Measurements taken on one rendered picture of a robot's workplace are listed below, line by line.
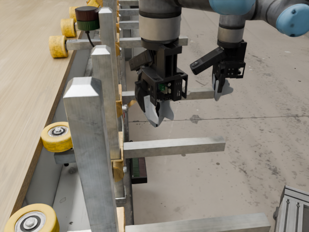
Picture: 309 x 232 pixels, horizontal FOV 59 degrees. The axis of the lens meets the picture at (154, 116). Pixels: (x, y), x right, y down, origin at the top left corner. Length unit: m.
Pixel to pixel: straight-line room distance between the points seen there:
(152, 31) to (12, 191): 0.39
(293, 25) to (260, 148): 1.49
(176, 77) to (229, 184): 1.36
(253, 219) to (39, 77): 0.76
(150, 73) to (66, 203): 0.52
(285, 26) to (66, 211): 0.76
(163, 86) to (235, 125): 1.83
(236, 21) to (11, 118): 0.66
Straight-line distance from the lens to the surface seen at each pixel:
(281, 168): 2.03
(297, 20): 0.74
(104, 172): 0.33
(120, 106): 0.84
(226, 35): 0.85
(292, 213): 1.47
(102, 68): 0.53
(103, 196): 0.36
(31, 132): 0.72
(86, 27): 0.76
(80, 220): 0.85
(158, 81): 0.50
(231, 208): 1.69
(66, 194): 0.93
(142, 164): 0.86
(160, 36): 0.49
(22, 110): 0.82
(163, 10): 0.48
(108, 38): 0.77
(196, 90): 0.93
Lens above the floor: 1.30
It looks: 34 degrees down
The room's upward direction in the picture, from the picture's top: straight up
